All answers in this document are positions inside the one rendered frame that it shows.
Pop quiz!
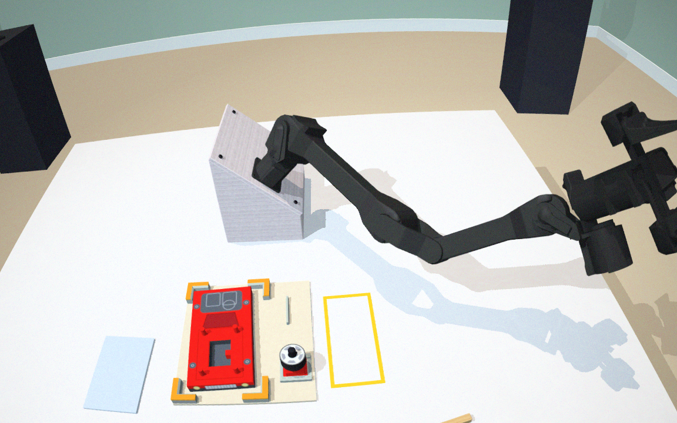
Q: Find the tan flat bar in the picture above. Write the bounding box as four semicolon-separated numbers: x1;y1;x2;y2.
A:
442;413;472;423

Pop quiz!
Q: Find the yellow rectangular outline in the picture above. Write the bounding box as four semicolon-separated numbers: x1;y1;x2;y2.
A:
323;293;385;388

